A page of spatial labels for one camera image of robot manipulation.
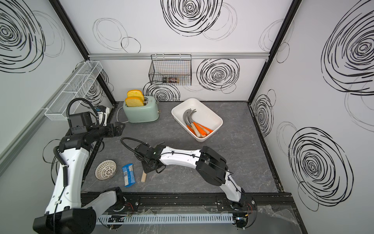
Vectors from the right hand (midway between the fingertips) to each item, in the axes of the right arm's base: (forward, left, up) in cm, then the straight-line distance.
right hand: (147, 168), depth 80 cm
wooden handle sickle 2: (+32, -24, -1) cm, 40 cm away
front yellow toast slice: (+38, +14, +14) cm, 43 cm away
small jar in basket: (+46, -8, +26) cm, 53 cm away
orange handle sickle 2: (+30, -35, -3) cm, 46 cm away
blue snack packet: (-4, +10, -4) cm, 11 cm away
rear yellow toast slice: (+44, +14, +16) cm, 49 cm away
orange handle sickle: (+27, -29, -1) cm, 40 cm away
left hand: (+15, +15, +21) cm, 30 cm away
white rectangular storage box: (+42, -33, -4) cm, 54 cm away
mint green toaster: (+36, +6, +5) cm, 37 cm away
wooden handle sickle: (-3, +2, -4) cm, 5 cm away
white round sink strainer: (0, +26, -4) cm, 26 cm away
